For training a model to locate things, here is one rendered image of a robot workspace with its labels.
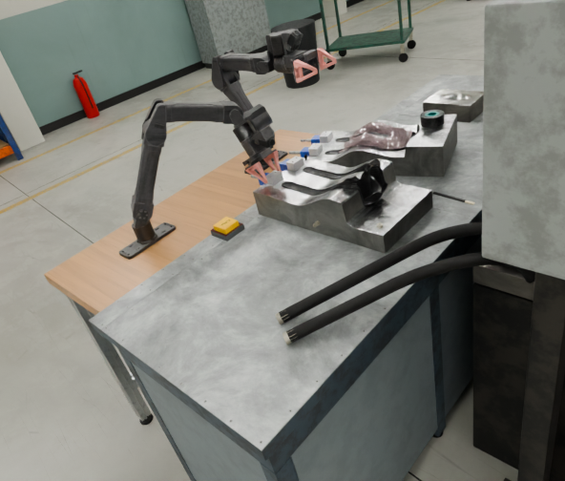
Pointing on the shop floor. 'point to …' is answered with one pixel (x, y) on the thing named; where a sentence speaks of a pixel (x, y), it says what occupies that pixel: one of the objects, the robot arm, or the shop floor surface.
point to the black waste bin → (302, 48)
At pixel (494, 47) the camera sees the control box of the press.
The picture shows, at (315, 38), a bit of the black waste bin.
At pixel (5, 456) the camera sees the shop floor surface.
